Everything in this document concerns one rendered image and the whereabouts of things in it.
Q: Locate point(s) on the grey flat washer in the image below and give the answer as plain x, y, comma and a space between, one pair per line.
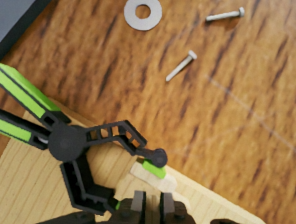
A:
146, 24

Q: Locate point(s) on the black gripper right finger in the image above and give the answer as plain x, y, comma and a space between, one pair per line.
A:
169, 216

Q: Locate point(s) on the small grey nail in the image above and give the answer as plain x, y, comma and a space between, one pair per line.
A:
192, 55
240, 12

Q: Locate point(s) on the pale wooden board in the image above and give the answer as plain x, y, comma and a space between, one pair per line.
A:
32, 188

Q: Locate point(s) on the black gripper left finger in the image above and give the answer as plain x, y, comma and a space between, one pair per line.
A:
130, 212

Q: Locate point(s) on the black and green spring clamp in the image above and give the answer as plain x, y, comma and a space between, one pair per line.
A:
66, 143

